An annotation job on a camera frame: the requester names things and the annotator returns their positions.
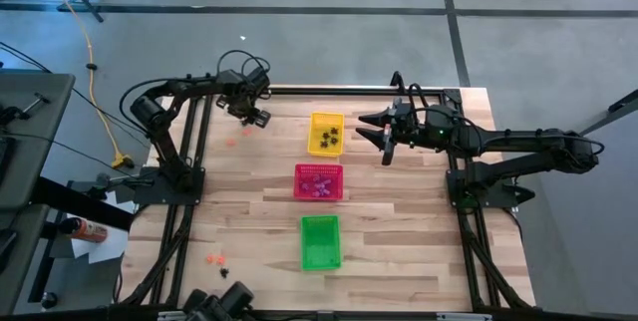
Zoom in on orange spray can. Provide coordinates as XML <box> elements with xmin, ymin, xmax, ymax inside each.
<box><xmin>58</xmin><ymin>215</ymin><xmax>110</xmax><ymax>244</ymax></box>

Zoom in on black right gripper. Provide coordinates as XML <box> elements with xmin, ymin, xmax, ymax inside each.
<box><xmin>355</xmin><ymin>101</ymin><xmax>463</xmax><ymax>152</ymax></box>

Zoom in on yellow plastic basket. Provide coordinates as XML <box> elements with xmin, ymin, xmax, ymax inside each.
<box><xmin>307</xmin><ymin>112</ymin><xmax>346</xmax><ymax>159</ymax></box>

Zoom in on black bulky object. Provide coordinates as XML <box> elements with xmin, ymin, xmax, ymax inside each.
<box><xmin>181</xmin><ymin>280</ymin><xmax>256</xmax><ymax>321</ymax></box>

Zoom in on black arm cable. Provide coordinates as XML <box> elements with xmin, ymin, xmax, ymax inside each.
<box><xmin>406</xmin><ymin>83</ymin><xmax>487</xmax><ymax>153</ymax></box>
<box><xmin>217</xmin><ymin>50</ymin><xmax>273</xmax><ymax>93</ymax></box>

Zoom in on grey cabinet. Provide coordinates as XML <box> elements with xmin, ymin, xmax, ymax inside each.
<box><xmin>517</xmin><ymin>89</ymin><xmax>638</xmax><ymax>317</ymax></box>

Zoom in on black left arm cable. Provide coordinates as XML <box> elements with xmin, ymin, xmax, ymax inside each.
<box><xmin>217</xmin><ymin>50</ymin><xmax>273</xmax><ymax>93</ymax></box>

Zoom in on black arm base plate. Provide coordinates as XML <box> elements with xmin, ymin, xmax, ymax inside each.
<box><xmin>446</xmin><ymin>168</ymin><xmax>520</xmax><ymax>208</ymax></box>
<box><xmin>133</xmin><ymin>166</ymin><xmax>206</xmax><ymax>207</ymax></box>

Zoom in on white paper sheets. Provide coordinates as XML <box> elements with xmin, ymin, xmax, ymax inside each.
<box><xmin>69</xmin><ymin>189</ymin><xmax>137</xmax><ymax>265</ymax></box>

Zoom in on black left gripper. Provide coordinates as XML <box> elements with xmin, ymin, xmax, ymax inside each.
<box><xmin>216</xmin><ymin>69</ymin><xmax>273</xmax><ymax>126</ymax></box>

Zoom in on yellow cable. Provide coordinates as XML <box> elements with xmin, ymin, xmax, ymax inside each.
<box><xmin>32</xmin><ymin>0</ymin><xmax>135</xmax><ymax>169</ymax></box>

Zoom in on grey side table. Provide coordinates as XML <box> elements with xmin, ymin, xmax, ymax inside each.
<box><xmin>0</xmin><ymin>72</ymin><xmax>76</xmax><ymax>312</ymax></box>

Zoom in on black aluminium table frame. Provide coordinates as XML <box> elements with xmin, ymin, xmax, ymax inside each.
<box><xmin>117</xmin><ymin>84</ymin><xmax>537</xmax><ymax>312</ymax></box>

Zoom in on green plastic basket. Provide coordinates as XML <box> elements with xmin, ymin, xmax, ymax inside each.
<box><xmin>300</xmin><ymin>214</ymin><xmax>343</xmax><ymax>271</ymax></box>

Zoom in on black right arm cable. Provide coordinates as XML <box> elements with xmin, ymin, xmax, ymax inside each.
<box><xmin>406</xmin><ymin>83</ymin><xmax>487</xmax><ymax>153</ymax></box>

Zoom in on white metal bracket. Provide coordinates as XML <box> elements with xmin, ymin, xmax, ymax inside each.
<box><xmin>437</xmin><ymin>312</ymin><xmax>492</xmax><ymax>321</ymax></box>
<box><xmin>157</xmin><ymin>310</ymin><xmax>215</xmax><ymax>321</ymax></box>

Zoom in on red-pink plastic basket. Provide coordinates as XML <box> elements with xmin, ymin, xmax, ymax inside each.
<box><xmin>293</xmin><ymin>162</ymin><xmax>345</xmax><ymax>202</ymax></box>

